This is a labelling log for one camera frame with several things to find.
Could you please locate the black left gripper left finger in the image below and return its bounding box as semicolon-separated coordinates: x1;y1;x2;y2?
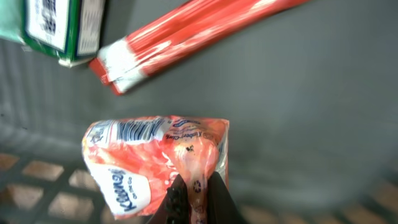
146;175;190;224

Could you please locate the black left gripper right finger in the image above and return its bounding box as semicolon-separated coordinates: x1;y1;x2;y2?
206;172;248;224

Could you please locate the orange Kleenex tissue pack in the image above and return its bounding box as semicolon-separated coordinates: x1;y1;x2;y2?
81;116;229;223

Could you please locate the red stick packet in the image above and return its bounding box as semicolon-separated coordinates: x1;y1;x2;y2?
89;0;306;95

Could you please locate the green gum box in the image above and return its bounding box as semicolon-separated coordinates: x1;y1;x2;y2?
21;0;106;67

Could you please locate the grey plastic basket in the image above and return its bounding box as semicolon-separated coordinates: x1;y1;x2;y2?
1;0;397;223

